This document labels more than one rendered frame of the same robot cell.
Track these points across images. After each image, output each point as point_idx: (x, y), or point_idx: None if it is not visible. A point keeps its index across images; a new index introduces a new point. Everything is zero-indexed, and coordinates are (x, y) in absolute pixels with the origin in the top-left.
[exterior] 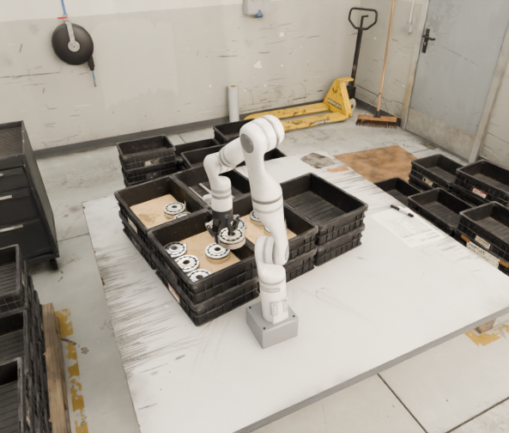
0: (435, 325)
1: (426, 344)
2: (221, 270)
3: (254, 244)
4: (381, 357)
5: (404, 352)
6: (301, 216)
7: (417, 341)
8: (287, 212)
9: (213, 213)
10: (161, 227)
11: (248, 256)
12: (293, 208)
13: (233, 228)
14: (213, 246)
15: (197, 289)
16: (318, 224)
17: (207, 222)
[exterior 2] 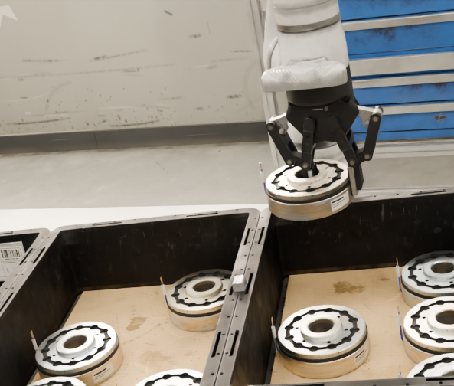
0: (94, 218)
1: (146, 206)
2: (391, 196)
3: (246, 230)
4: (225, 209)
5: (187, 206)
6: (30, 265)
7: (151, 210)
8: (17, 315)
9: (351, 76)
10: None
11: (273, 262)
12: (1, 294)
13: (300, 153)
14: (320, 345)
15: None
16: (44, 233)
17: (373, 112)
